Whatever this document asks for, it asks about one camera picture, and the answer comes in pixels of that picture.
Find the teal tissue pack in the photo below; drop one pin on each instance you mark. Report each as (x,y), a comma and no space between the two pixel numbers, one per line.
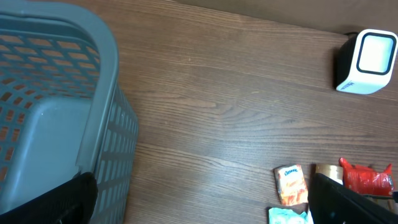
(288,216)

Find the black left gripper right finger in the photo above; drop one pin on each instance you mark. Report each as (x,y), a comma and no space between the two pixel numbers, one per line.
(330,202)

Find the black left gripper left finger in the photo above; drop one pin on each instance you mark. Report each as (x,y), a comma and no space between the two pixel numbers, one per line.
(70,203)

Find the orange tissue pack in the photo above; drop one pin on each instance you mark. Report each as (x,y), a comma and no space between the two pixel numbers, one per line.
(291,185)

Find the orange spaghetti pasta package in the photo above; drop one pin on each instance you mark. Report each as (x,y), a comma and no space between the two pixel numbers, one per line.
(376,186)

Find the white tube with gold cap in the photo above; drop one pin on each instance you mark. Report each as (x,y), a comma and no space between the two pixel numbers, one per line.
(333,172)

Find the grey plastic shopping basket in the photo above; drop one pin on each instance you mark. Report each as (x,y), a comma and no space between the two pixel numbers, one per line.
(62,110)

